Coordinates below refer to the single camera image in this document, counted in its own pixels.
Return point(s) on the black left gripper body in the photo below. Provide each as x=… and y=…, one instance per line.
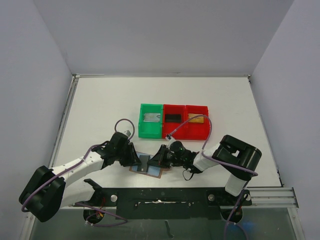
x=122, y=155

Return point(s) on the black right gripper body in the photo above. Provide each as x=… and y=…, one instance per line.
x=164, y=155

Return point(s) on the brown leather card holder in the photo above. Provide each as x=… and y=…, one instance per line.
x=153, y=171

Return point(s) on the silver grey card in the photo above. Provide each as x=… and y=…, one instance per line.
x=151, y=117

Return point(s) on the gold card with stripe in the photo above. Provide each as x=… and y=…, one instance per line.
x=196, y=118

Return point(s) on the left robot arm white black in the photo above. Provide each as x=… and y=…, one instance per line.
x=47, y=190

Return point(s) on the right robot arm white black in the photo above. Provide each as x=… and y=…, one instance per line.
x=236, y=156

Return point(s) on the red plastic right bin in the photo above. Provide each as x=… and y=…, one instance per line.
x=197, y=131

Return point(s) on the red plastic bin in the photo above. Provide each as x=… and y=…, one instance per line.
x=197, y=131
x=168, y=127

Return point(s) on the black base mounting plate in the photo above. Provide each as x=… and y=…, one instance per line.
x=167, y=203

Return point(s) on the green plastic bin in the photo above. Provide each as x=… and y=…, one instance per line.
x=150, y=130

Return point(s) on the red plastic middle bin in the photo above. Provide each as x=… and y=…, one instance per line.
x=168, y=127

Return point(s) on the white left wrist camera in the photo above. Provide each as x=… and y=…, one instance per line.
x=127, y=133

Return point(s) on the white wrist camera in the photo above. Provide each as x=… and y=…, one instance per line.
x=170, y=139
x=127, y=133

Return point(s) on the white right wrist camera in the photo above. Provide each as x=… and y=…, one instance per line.
x=170, y=139

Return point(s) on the aluminium left rail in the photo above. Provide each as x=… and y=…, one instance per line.
x=64, y=120

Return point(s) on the aluminium rail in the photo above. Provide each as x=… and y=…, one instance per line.
x=272, y=196
x=64, y=120

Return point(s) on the aluminium front rail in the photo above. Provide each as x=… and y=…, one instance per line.
x=272, y=196

